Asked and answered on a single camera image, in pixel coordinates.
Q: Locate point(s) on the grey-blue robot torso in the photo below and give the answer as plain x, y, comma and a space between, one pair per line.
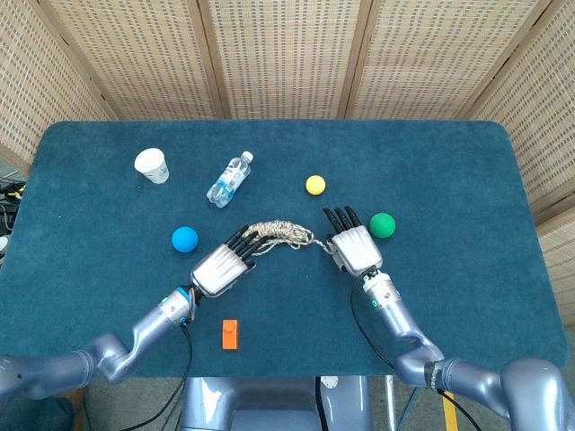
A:
269, 399

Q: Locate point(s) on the blue foam ball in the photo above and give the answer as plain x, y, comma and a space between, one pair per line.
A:
185, 239

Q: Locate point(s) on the silver table leg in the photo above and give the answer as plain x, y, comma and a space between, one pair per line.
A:
390, 404

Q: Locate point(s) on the yellow foam ball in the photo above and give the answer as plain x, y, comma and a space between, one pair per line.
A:
315, 185

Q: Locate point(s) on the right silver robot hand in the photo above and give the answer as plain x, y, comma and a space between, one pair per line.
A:
357, 249

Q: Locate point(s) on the woven wooden folding screen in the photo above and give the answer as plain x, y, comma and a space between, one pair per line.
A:
287, 54

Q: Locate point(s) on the white paper cup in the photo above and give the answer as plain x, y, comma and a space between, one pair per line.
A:
155, 168

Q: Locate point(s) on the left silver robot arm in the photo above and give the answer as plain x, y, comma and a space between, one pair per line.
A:
148, 328

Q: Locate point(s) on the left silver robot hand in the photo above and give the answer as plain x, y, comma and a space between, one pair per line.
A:
220, 271

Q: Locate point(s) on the green foam ball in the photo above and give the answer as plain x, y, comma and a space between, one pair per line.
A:
383, 225

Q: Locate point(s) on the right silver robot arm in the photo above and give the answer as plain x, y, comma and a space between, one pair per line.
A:
400, 319

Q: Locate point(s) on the brown wooden stool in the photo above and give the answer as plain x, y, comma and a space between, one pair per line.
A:
78, 397

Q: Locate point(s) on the clear plastic water bottle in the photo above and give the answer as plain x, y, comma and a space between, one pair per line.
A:
229, 179

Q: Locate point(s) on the blue carpet table cover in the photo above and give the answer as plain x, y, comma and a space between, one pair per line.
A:
449, 292

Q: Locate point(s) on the orange plastic block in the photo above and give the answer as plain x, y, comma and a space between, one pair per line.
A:
230, 336

